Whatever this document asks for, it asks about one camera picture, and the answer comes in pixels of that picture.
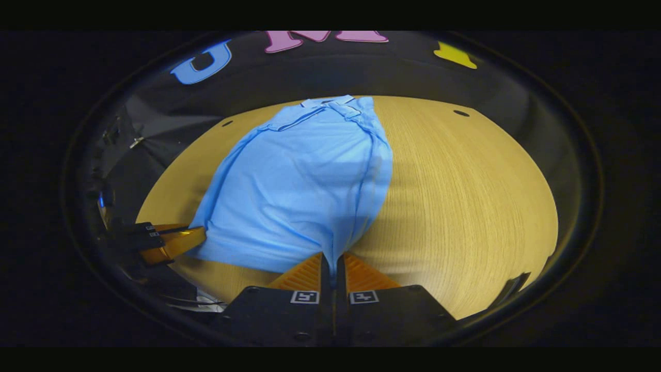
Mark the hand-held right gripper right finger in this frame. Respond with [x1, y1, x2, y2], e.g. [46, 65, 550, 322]
[336, 252, 458, 346]

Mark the light blue T-shirt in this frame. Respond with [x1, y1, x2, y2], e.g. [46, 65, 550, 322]
[186, 95, 394, 288]

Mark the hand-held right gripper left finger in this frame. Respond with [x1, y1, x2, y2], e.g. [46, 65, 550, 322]
[214, 252, 335, 347]

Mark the black backdrop cloth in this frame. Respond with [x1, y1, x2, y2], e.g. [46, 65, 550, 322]
[88, 31, 574, 233]

